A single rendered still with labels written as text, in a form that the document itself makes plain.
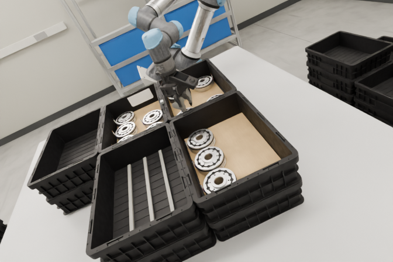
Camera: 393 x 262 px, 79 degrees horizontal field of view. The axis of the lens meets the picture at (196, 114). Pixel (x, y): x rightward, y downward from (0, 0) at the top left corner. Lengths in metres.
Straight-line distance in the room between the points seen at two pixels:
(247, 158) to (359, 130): 0.45
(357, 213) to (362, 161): 0.19
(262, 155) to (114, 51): 2.40
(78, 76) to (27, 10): 0.99
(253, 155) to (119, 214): 0.48
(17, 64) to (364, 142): 3.90
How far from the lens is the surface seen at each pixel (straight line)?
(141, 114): 1.27
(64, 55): 3.91
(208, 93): 1.18
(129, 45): 2.94
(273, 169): 0.65
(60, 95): 4.13
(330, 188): 0.89
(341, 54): 1.96
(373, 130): 1.07
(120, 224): 0.87
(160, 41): 0.91
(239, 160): 0.82
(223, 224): 0.74
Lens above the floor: 1.44
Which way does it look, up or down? 35 degrees down
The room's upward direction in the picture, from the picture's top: 24 degrees counter-clockwise
